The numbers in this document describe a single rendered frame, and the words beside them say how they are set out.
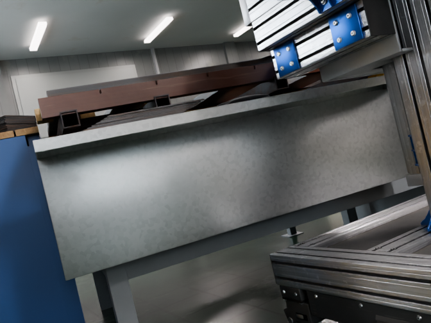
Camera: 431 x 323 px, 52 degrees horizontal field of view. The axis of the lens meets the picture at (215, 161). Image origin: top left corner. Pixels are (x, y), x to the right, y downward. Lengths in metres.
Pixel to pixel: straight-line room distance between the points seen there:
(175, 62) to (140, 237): 9.28
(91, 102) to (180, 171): 0.34
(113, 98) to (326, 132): 0.75
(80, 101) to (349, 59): 0.79
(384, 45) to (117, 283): 1.02
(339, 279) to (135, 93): 0.81
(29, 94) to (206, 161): 8.06
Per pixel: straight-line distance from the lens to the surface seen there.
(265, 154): 1.49
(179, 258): 1.49
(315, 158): 1.59
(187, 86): 1.47
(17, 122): 1.70
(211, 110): 1.26
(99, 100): 1.40
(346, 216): 2.63
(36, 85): 9.40
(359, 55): 1.26
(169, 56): 10.49
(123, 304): 1.46
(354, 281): 1.09
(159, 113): 1.29
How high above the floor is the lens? 0.52
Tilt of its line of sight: level
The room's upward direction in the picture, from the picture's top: 13 degrees counter-clockwise
